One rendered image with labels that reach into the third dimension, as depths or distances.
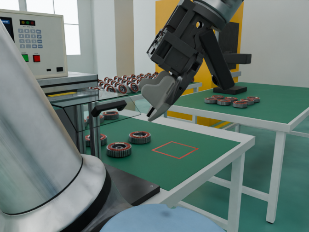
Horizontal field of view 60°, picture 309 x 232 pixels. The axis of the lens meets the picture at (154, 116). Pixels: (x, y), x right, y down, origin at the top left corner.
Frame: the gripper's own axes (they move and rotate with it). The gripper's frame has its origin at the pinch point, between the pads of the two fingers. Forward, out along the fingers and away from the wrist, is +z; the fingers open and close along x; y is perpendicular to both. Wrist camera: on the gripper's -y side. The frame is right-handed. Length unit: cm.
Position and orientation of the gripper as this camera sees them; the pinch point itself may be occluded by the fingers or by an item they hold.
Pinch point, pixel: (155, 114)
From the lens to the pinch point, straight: 50.9
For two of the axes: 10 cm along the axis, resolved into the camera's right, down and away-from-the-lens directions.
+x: 1.3, 3.5, -9.3
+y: -8.3, -4.7, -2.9
